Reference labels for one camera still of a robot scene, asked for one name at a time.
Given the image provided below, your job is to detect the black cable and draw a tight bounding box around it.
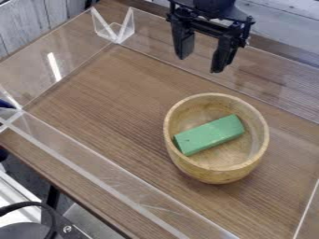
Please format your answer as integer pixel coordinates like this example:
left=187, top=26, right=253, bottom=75
left=0, top=201, right=59, bottom=239

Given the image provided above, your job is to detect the clear acrylic enclosure wall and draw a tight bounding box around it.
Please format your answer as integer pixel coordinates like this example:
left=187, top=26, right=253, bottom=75
left=0, top=0, right=319, bottom=239

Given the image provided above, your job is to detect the clear acrylic corner bracket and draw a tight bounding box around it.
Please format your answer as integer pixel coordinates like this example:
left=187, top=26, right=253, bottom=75
left=90, top=7, right=135, bottom=44

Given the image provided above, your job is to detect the light wooden bowl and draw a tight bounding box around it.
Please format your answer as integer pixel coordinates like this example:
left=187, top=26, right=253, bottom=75
left=163, top=92, right=270, bottom=184

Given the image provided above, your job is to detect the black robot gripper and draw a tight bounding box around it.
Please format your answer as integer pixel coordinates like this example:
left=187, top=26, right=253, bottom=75
left=167, top=0, right=255, bottom=73

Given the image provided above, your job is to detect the black table leg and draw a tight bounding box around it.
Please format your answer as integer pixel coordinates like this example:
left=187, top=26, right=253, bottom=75
left=47, top=186, right=60, bottom=209

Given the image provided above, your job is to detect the black metal mount plate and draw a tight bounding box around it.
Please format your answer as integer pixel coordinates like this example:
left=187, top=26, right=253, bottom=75
left=42, top=209, right=93, bottom=239

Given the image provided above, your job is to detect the green rectangular block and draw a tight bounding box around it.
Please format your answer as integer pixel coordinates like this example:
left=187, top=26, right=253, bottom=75
left=173, top=114, right=246, bottom=156

